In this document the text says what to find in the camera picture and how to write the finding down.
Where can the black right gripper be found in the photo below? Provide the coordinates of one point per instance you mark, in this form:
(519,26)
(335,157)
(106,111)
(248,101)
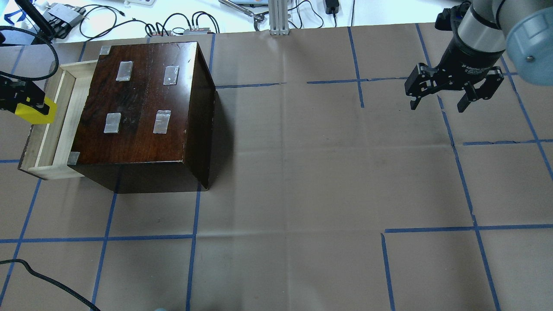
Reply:
(467,61)

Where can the dark wooden drawer cabinet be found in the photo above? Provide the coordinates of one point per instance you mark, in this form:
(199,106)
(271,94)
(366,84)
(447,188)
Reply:
(147,123)

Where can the aluminium profile post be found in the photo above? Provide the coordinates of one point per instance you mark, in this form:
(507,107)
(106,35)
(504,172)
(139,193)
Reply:
(278,17)

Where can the light wooden drawer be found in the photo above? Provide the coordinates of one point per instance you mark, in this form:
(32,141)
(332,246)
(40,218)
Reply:
(48,146)

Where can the yellow block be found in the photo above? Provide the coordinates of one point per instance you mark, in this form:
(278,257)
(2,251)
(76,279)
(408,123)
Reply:
(33,116)

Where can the black power adapter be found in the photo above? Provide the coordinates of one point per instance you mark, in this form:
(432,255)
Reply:
(331,7)

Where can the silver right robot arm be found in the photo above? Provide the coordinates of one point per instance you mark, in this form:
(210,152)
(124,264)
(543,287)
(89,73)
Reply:
(482,31)

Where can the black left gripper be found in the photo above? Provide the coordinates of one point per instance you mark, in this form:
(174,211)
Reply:
(17,96)

